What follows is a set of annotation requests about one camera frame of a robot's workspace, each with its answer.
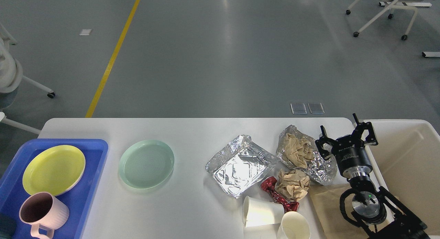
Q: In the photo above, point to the white metal bar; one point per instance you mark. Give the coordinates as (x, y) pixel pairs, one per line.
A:
(431, 54)

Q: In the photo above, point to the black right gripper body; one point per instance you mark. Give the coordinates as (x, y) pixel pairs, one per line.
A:
(351, 157)

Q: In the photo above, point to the left floor socket cover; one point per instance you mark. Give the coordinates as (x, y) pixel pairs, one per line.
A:
(298, 108)

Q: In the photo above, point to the lying white paper cup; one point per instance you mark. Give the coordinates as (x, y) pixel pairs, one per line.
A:
(261, 213)

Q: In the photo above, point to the white chair leg left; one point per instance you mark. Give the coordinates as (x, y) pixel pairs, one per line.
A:
(11, 77)

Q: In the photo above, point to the blue plastic tray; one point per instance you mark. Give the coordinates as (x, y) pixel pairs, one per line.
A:
(79, 199)

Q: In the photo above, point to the red foil wrapper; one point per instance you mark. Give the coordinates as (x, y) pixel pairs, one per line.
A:
(268, 185)

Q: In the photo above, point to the pink ribbed mug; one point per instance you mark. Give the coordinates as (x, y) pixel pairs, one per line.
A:
(45, 213)

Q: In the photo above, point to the upright white paper cup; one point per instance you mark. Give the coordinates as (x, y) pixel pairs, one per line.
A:
(293, 226)

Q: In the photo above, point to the crumpled aluminium foil tray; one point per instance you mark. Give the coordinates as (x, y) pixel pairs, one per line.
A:
(319, 170)

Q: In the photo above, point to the beige plastic bin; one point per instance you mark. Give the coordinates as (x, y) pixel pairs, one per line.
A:
(406, 161)

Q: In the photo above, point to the brown paper sheet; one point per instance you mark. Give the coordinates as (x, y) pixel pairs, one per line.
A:
(325, 200)

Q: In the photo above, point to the yellow plate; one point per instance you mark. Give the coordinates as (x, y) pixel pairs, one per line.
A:
(55, 170)

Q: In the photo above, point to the crumpled brown paper ball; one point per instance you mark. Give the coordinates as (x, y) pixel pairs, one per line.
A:
(293, 185)

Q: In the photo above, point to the floor socket cover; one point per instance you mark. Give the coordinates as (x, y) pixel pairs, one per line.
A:
(298, 108)
(316, 108)

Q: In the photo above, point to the right floor socket cover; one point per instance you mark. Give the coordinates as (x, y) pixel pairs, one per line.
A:
(316, 108)

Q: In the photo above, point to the flat aluminium foil tray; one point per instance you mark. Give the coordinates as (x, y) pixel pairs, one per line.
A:
(239, 165)

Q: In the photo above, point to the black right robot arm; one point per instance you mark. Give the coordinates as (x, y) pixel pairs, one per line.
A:
(378, 212)

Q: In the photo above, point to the crumpled brown paper in foil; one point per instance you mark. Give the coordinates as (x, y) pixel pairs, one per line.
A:
(297, 151)

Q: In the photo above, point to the mint green plate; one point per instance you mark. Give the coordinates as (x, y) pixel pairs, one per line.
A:
(146, 164)

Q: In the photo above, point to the dark teal mug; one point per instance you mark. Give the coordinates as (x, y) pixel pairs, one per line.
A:
(7, 227)

